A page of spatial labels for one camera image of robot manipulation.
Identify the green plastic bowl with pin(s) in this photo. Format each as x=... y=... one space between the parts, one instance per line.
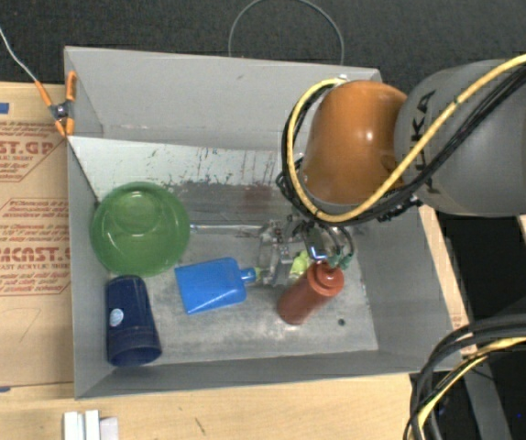
x=139 y=229

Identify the brown cardboard board red print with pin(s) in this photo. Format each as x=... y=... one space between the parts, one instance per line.
x=25 y=227

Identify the small yellow-green object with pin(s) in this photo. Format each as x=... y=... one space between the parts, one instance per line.
x=299 y=264

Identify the grey metal bin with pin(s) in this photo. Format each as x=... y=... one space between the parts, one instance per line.
x=244 y=333

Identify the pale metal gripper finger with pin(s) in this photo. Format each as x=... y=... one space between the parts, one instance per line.
x=282 y=266
x=267 y=245

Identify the dark blue plastic cup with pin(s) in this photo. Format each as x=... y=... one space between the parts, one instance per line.
x=130 y=319

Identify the red-brown plastic bottle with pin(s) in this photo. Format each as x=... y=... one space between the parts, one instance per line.
x=306 y=298

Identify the blue flat plastic bottle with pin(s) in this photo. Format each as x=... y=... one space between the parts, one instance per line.
x=210 y=287

